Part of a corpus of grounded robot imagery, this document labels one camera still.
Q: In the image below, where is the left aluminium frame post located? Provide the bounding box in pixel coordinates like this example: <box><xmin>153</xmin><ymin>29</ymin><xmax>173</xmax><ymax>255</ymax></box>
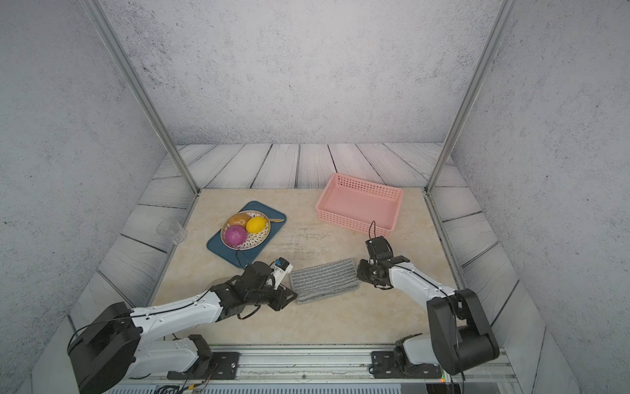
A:
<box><xmin>80</xmin><ymin>0</ymin><xmax>201</xmax><ymax>197</ymax></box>

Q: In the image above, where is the aluminium frame post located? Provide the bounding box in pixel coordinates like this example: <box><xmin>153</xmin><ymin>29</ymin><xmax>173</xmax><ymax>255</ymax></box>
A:
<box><xmin>425</xmin><ymin>0</ymin><xmax>518</xmax><ymax>195</ymax></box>
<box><xmin>80</xmin><ymin>0</ymin><xmax>201</xmax><ymax>197</ymax></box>

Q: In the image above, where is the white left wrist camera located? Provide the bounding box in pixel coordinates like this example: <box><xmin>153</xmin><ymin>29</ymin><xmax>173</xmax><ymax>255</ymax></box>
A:
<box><xmin>271</xmin><ymin>258</ymin><xmax>293</xmax><ymax>289</ymax></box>

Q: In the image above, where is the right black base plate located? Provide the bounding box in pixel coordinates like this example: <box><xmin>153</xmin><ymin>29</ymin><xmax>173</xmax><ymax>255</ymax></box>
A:
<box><xmin>368</xmin><ymin>349</ymin><xmax>442</xmax><ymax>379</ymax></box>

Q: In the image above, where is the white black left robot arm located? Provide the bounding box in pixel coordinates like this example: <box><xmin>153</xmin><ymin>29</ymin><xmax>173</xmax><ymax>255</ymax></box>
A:
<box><xmin>67</xmin><ymin>258</ymin><xmax>297</xmax><ymax>393</ymax></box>

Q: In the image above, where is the clear glass oval dish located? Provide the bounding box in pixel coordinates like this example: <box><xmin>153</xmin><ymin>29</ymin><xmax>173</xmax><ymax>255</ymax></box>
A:
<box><xmin>207</xmin><ymin>275</ymin><xmax>241</xmax><ymax>292</ymax></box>

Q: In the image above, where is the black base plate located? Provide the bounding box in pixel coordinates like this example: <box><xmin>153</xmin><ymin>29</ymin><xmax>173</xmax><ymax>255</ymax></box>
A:
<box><xmin>368</xmin><ymin>349</ymin><xmax>442</xmax><ymax>379</ymax></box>
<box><xmin>167</xmin><ymin>352</ymin><xmax>241</xmax><ymax>380</ymax></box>

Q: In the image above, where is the pink plastic basket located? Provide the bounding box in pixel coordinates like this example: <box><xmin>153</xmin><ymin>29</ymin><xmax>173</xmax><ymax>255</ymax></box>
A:
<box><xmin>316</xmin><ymin>172</ymin><xmax>404</xmax><ymax>236</ymax></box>

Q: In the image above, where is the yellow lemon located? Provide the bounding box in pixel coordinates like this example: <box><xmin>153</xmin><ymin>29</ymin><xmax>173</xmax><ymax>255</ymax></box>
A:
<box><xmin>245</xmin><ymin>216</ymin><xmax>267</xmax><ymax>234</ymax></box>

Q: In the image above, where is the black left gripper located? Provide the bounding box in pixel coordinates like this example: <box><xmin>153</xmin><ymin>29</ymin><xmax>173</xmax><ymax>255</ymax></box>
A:
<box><xmin>245</xmin><ymin>281</ymin><xmax>302</xmax><ymax>312</ymax></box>

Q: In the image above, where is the right aluminium frame post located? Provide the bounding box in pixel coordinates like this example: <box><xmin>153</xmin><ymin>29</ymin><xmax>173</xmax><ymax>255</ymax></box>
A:
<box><xmin>425</xmin><ymin>0</ymin><xmax>518</xmax><ymax>195</ymax></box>

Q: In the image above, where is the brown round fruit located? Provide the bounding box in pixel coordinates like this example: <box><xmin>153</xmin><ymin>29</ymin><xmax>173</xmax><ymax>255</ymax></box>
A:
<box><xmin>227</xmin><ymin>212</ymin><xmax>251</xmax><ymax>228</ymax></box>

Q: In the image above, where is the dark teal tray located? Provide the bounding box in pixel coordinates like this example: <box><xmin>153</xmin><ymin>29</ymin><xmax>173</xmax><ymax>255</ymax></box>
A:
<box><xmin>206</xmin><ymin>200</ymin><xmax>286</xmax><ymax>269</ymax></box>

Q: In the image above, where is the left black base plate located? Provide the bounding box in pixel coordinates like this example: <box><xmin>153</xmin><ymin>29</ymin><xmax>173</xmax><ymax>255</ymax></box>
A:
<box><xmin>167</xmin><ymin>352</ymin><xmax>241</xmax><ymax>380</ymax></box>

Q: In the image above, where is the grey striped square dishcloth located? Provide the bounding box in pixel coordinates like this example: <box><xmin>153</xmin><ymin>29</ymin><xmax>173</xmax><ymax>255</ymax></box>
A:
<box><xmin>290</xmin><ymin>259</ymin><xmax>360</xmax><ymax>305</ymax></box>

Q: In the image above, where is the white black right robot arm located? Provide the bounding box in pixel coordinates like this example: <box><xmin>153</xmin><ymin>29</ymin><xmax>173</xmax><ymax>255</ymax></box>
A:
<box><xmin>357</xmin><ymin>223</ymin><xmax>500</xmax><ymax>379</ymax></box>

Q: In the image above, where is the purple round fruit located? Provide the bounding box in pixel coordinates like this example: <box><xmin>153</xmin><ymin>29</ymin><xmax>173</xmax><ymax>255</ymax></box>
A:
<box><xmin>223</xmin><ymin>225</ymin><xmax>248</xmax><ymax>247</ymax></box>

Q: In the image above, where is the clear plastic cup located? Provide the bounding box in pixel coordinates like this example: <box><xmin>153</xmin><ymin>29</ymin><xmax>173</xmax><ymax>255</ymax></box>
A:
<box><xmin>156</xmin><ymin>219</ymin><xmax>188</xmax><ymax>245</ymax></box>

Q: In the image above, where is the aluminium front rail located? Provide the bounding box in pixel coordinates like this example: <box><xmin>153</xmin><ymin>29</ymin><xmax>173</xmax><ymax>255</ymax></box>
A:
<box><xmin>88</xmin><ymin>344</ymin><xmax>523</xmax><ymax>394</ymax></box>

